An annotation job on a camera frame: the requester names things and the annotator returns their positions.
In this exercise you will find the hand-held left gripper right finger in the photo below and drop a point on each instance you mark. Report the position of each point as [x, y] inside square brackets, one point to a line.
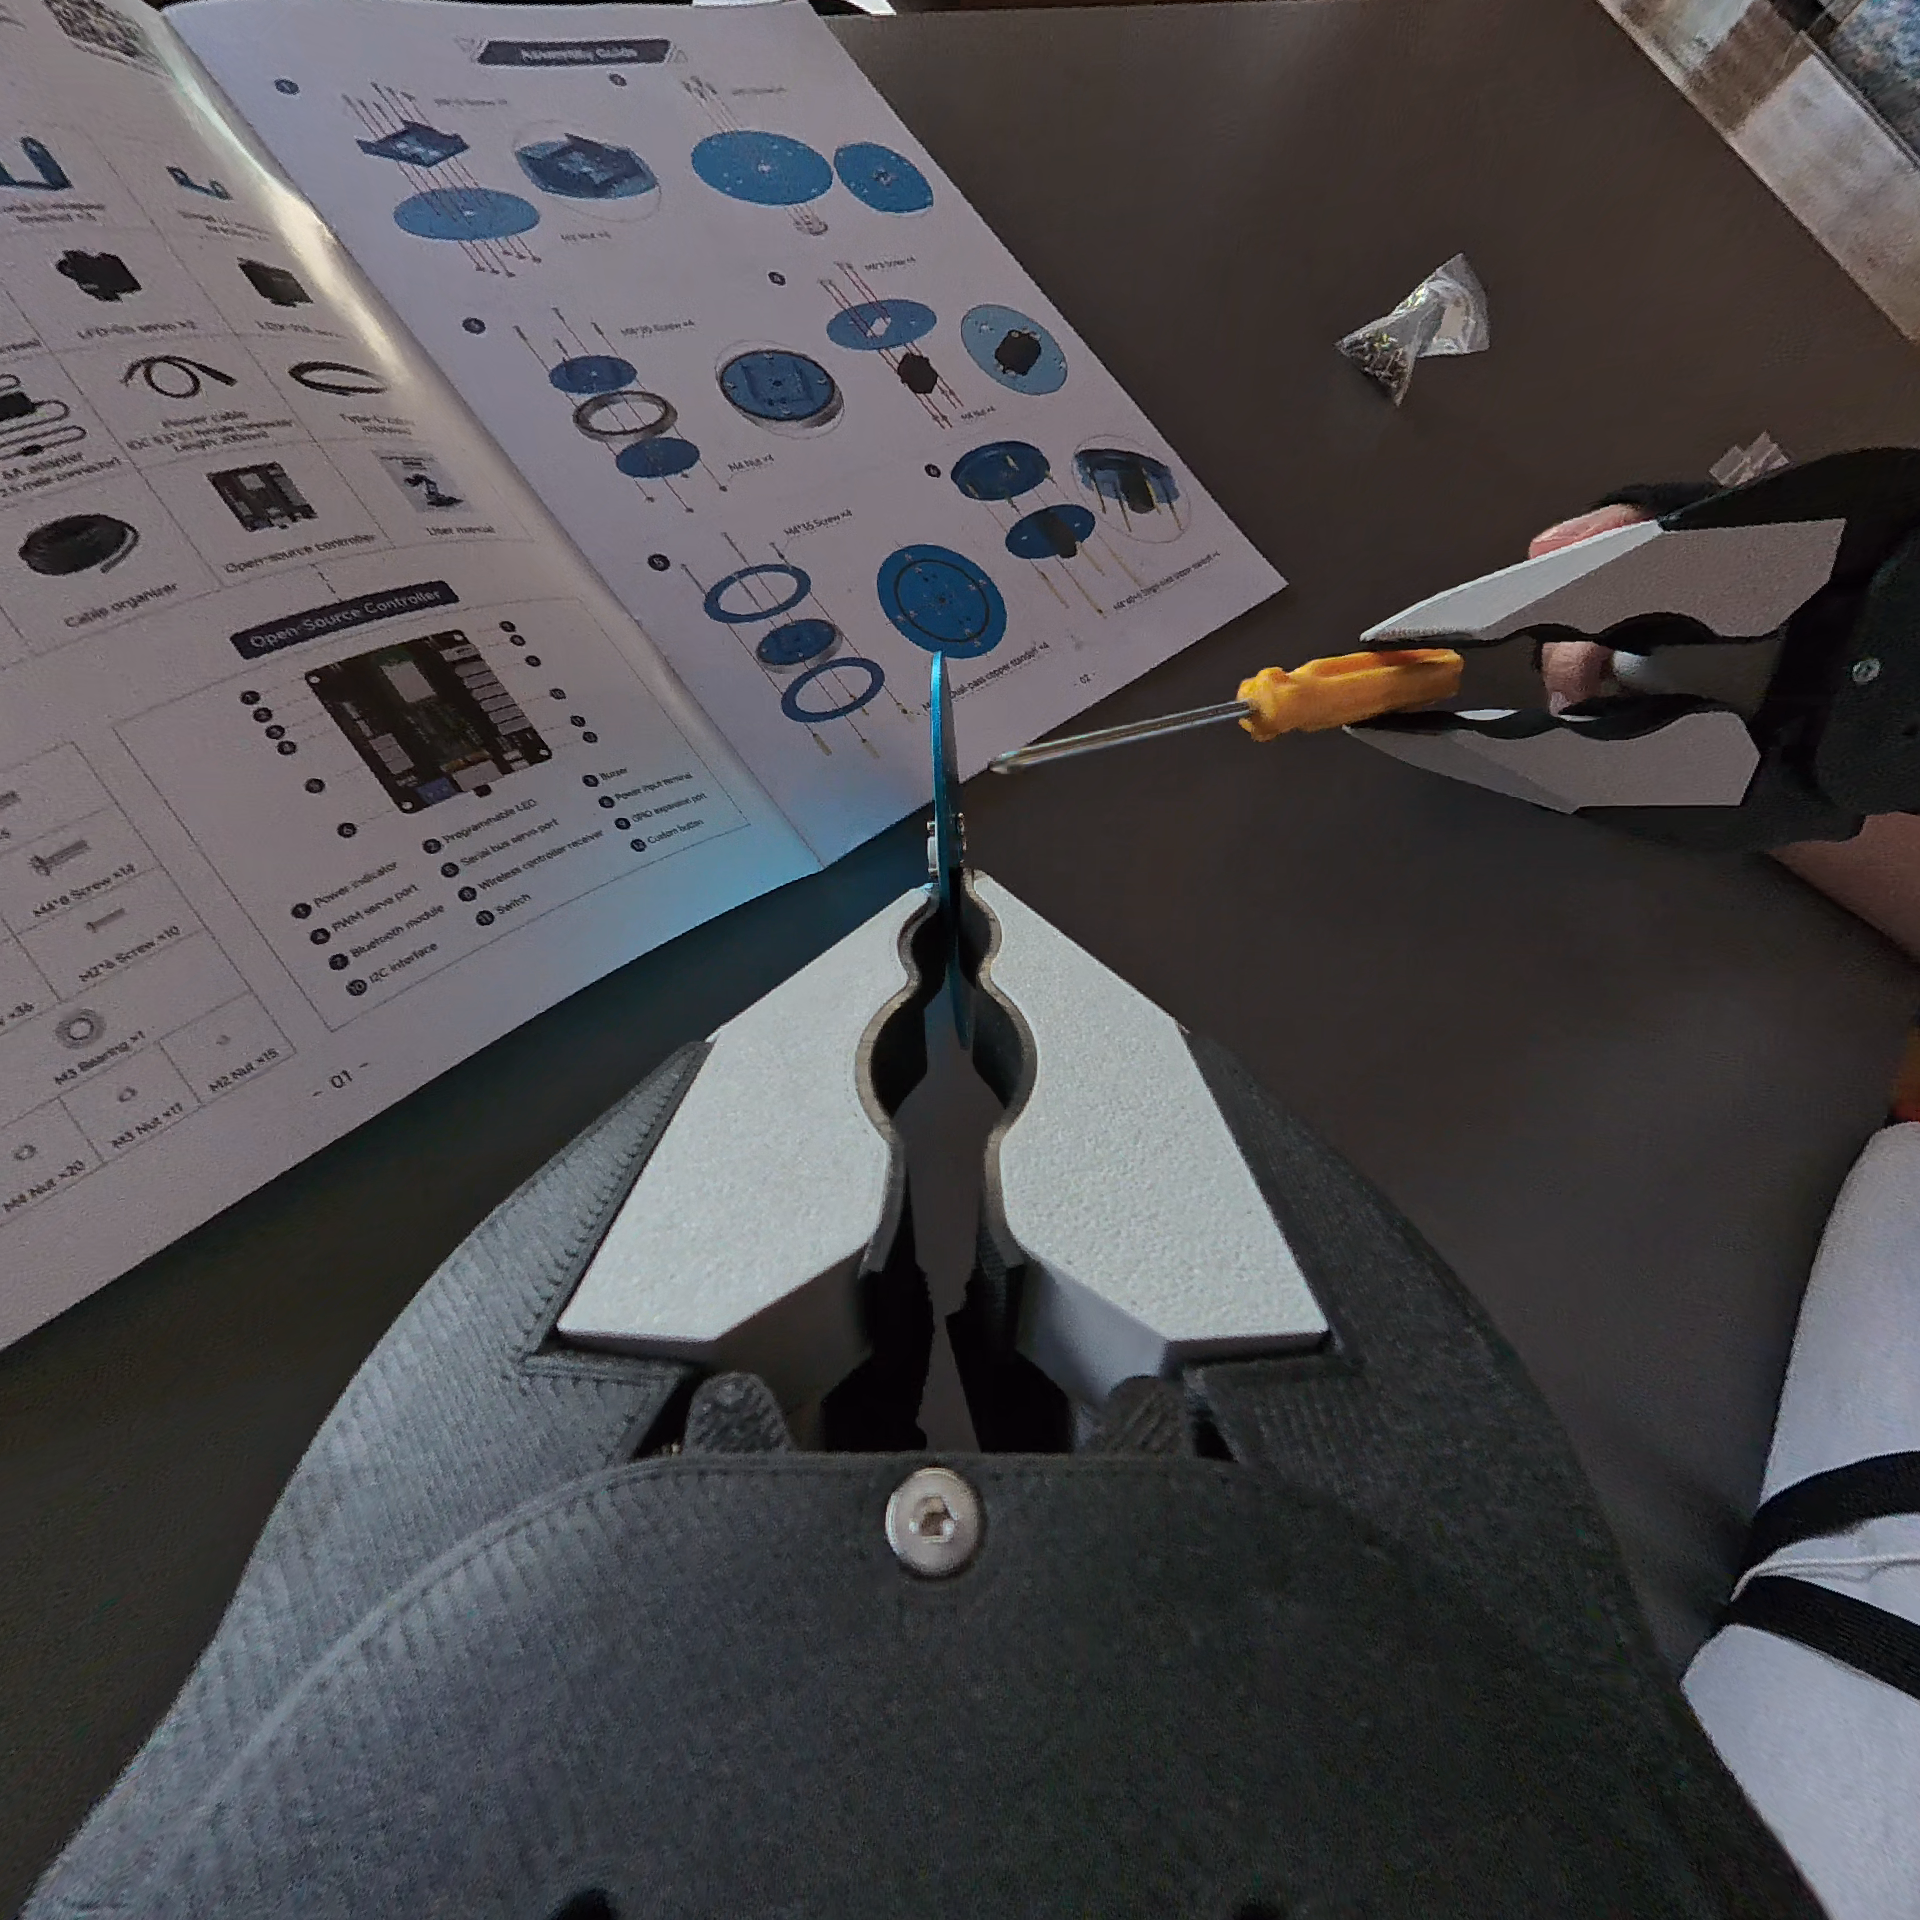
[1170, 1200]

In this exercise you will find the small clear plastic bag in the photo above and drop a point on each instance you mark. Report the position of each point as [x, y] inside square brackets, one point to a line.
[1752, 457]

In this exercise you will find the blue round metal plate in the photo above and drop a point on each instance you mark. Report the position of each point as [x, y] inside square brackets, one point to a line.
[943, 750]

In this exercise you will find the open assembly manual booklet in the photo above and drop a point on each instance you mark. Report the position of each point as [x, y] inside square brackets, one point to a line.
[524, 524]

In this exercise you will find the person's right hand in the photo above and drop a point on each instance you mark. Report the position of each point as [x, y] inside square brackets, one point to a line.
[1588, 528]

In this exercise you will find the person's right forearm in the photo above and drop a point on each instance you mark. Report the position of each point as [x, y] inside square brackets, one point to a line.
[1860, 885]

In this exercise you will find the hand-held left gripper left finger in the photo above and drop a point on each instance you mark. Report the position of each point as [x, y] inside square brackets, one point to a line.
[720, 1200]

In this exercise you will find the clear bag of screws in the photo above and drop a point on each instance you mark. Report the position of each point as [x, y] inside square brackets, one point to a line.
[1417, 330]

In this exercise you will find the person's white shirt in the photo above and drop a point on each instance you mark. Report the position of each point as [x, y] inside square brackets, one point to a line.
[1846, 1349]

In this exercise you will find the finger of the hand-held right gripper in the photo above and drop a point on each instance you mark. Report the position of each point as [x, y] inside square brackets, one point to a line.
[1634, 764]
[1681, 580]

